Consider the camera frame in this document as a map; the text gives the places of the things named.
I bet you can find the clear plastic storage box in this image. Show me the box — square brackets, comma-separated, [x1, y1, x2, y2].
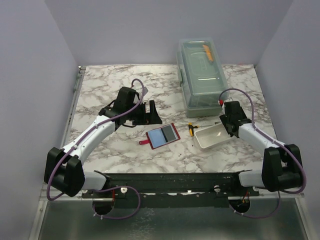
[176, 38, 229, 118]

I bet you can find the white plastic tray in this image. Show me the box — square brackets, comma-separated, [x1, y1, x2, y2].
[194, 123, 232, 151]

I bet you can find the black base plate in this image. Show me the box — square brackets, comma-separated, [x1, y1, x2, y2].
[51, 171, 261, 208]

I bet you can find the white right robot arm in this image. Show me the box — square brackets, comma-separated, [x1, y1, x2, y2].
[219, 114, 307, 196]

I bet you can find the orange tool inside box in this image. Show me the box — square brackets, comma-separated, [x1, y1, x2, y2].
[202, 44, 214, 63]

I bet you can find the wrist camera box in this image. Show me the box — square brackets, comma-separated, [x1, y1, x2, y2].
[113, 86, 139, 113]
[224, 101, 245, 118]

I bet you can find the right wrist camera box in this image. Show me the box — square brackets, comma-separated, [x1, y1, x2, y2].
[224, 101, 245, 118]

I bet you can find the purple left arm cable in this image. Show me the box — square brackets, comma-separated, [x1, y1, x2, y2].
[47, 78, 141, 221]

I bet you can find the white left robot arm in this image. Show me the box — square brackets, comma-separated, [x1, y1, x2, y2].
[44, 100, 162, 198]

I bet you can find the aluminium mounting rail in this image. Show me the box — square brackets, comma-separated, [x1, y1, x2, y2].
[38, 185, 305, 201]

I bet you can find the red leather card holder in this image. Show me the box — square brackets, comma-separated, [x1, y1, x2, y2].
[139, 123, 181, 150]

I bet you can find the dark grey credit card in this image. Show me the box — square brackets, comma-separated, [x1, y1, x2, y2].
[161, 124, 177, 143]

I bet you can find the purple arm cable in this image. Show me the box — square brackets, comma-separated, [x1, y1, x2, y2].
[218, 88, 308, 219]
[47, 78, 141, 221]

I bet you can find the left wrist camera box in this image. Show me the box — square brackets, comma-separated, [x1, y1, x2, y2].
[113, 86, 139, 113]

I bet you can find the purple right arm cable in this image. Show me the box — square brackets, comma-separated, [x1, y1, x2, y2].
[218, 88, 308, 219]

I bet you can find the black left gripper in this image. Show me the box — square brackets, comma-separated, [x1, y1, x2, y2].
[126, 100, 163, 126]

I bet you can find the yellow black handled tool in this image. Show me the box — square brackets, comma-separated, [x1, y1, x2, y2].
[188, 122, 199, 137]

